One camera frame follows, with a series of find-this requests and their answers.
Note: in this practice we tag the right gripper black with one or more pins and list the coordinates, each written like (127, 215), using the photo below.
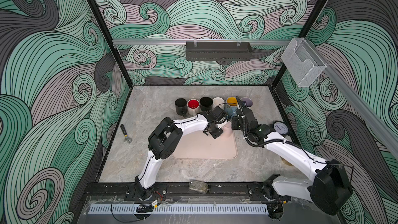
(235, 120)

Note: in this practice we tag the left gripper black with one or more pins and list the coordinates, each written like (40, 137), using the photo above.
(216, 135)

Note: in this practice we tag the pink upside-down mug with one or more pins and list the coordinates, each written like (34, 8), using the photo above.
(227, 130)

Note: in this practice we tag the black white upside-down mug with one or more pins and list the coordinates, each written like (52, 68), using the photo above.
(206, 104)

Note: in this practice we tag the white ribbed mug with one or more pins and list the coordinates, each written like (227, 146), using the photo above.
(218, 102)

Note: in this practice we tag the cream upside-down mug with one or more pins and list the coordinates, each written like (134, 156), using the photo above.
(193, 107)

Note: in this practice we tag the pink iridescent mug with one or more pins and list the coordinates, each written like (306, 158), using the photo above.
(247, 101)

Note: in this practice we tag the blue butterfly mug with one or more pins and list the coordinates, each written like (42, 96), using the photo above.
(231, 106)

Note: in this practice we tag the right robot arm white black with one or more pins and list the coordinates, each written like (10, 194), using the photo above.
(327, 183)

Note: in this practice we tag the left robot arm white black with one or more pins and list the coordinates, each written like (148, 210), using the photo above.
(163, 141)

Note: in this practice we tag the pink tray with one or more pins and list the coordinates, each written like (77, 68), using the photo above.
(198, 145)

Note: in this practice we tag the small round clock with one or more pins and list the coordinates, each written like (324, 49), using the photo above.
(281, 128)

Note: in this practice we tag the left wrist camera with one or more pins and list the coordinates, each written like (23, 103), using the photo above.
(218, 113)

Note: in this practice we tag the black wall shelf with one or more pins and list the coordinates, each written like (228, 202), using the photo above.
(218, 51)

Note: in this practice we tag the clear plastic wall bin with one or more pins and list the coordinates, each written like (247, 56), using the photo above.
(303, 61)

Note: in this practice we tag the aluminium wall rail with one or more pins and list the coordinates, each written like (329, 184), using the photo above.
(158, 41)

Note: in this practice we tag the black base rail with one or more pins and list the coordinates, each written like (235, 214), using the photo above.
(171, 192)

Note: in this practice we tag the white slotted cable duct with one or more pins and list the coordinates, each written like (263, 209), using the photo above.
(233, 209)

